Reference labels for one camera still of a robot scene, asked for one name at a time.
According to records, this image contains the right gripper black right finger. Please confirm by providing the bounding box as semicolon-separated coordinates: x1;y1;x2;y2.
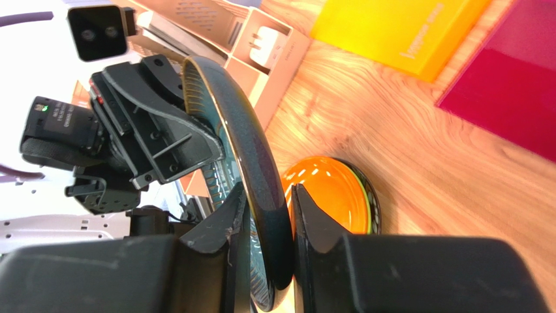
292;185;549;312

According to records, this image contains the red file folder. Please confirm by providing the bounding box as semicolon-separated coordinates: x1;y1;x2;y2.
438;1;555;161

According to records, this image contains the orange file folder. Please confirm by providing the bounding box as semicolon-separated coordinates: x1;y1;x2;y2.
311;0;490;82

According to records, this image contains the pink desk organizer tray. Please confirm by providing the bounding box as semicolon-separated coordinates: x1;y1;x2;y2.
69;0;313;200

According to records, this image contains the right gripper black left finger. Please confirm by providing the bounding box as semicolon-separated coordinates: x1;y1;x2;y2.
1;183;250;312

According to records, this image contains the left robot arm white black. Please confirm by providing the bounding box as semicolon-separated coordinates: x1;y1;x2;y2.
1;54;224;254

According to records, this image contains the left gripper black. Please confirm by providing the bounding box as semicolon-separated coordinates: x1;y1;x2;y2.
89;55;224;190

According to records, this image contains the orange plate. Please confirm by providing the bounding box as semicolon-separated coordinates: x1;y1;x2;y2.
281;156;382;235

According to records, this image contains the lime green plate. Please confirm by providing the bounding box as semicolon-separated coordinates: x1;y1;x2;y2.
347;167;376;235

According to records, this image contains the dark grey plate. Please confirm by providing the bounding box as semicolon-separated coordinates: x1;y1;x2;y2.
182;56;294;312

